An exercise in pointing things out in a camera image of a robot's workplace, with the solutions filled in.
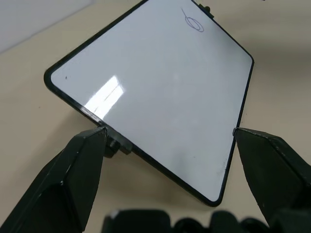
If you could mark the black-framed whiteboard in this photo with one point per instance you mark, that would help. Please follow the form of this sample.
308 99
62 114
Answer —
155 92

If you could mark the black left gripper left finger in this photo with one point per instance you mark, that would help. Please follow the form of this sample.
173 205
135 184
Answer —
60 184

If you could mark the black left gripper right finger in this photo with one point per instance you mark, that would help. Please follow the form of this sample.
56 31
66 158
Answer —
274 174

